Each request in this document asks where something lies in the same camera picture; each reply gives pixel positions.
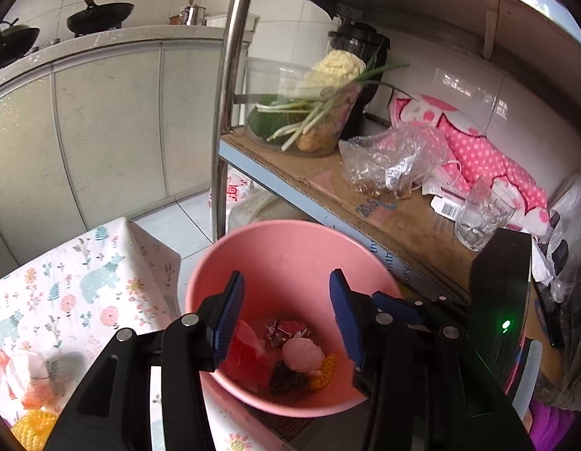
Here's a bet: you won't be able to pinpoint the white tissue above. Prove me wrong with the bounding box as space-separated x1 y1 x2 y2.
282 337 325 372

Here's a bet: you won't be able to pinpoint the black wok with lid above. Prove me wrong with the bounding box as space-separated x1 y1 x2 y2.
0 19 41 73

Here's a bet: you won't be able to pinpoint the floral bear print tablecloth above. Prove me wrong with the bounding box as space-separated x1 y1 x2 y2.
0 217 291 451

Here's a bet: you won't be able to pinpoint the steel wool scourer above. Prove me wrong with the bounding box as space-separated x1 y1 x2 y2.
269 361 307 394

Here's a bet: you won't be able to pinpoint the green vegetable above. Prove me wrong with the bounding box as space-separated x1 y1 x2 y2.
248 96 296 142

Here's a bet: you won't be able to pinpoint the purple garment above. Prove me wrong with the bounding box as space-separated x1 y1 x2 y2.
528 399 581 451

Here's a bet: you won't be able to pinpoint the clear drinking glass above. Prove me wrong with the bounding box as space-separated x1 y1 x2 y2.
455 176 517 252

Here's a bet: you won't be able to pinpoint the metal kettle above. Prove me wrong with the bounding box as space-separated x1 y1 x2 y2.
180 0 209 26

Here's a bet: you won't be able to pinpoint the pink plastic bowl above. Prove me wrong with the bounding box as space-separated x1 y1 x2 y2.
184 220 413 419

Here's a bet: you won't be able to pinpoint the cauliflower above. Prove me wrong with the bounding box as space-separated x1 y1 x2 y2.
297 49 366 92

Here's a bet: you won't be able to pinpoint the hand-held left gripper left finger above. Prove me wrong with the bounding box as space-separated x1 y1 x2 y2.
43 270 246 451

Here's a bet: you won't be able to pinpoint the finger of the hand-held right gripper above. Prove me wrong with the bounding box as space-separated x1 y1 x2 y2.
371 290 472 334

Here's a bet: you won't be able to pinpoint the white plastic bag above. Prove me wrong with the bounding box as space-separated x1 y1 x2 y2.
549 174 581 292

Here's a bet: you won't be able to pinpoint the orange white plastic wrapper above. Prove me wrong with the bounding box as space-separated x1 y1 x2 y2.
0 350 53 409

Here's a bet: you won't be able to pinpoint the open black wok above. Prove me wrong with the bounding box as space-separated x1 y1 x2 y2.
67 0 135 36

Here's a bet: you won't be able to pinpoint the metal shelf rack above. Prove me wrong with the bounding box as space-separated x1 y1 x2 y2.
209 0 581 386

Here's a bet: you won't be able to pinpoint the clear tub of vegetables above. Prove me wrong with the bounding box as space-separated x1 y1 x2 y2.
257 59 411 151

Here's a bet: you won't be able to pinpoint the white bag red print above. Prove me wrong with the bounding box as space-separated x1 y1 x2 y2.
208 171 253 207

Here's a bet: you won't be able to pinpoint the clear plastic bag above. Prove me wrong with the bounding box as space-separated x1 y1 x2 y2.
338 124 448 198

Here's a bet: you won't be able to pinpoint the grey kitchen cabinets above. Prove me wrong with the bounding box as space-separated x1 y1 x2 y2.
0 26 251 268

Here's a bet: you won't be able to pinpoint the yellow foam mesh sleeve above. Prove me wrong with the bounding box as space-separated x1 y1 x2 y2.
11 409 58 449
309 353 338 390

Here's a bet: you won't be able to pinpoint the cardboard shelf liner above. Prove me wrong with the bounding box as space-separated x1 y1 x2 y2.
225 129 479 268

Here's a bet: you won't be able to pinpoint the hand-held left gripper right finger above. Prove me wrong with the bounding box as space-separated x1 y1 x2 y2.
329 268 531 451

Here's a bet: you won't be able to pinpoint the white paper label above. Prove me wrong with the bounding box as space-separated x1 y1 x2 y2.
422 183 465 219

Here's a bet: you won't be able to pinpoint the pink polka dot plush toy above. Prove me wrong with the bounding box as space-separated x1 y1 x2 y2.
389 93 552 236

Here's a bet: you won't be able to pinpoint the black blender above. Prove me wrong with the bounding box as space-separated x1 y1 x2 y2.
328 21 392 139

